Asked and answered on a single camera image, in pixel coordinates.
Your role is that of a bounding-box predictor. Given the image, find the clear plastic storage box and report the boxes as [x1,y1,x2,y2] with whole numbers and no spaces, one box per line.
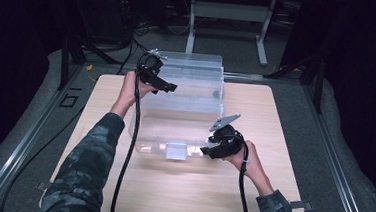
[145,49,230,118]
[126,106,225,163]

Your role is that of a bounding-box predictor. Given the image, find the person's left hand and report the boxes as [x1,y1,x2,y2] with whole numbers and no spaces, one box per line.
[118,68,160,111]

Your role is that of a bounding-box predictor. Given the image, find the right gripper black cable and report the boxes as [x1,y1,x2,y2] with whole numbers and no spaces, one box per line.
[228,130,259,212]

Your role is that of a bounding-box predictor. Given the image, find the thin black floor cable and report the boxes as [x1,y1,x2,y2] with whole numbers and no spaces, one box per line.
[0,98,88,212]

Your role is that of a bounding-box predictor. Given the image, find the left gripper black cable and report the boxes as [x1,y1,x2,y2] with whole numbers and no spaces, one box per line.
[109,50,158,212]

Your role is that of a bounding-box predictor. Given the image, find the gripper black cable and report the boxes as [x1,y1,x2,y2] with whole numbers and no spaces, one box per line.
[228,130,259,212]
[109,50,158,212]

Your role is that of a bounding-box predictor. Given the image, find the aluminium floor rail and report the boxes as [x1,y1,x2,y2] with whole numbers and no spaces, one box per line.
[0,58,92,212]
[292,83,376,212]

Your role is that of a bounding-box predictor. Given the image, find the person's right hand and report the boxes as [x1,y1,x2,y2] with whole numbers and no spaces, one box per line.
[220,138,264,180]

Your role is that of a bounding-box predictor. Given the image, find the black frame post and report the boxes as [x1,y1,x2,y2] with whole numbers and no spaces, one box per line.
[264,50,328,113]
[57,31,90,93]

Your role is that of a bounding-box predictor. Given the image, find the white metal stand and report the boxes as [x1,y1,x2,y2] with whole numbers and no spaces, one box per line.
[183,0,279,68]

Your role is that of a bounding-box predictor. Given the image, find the bundle of black cables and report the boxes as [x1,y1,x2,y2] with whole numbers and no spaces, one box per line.
[76,14,160,78]

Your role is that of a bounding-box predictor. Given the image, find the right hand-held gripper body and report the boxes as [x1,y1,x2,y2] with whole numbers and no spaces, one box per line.
[206,110,248,158]

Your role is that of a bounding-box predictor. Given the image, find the grey table bracket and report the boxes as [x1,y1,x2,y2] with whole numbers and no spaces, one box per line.
[288,199,315,211]
[35,181,53,192]

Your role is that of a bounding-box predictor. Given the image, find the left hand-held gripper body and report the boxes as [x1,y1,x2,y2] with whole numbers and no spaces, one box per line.
[134,47,169,86]

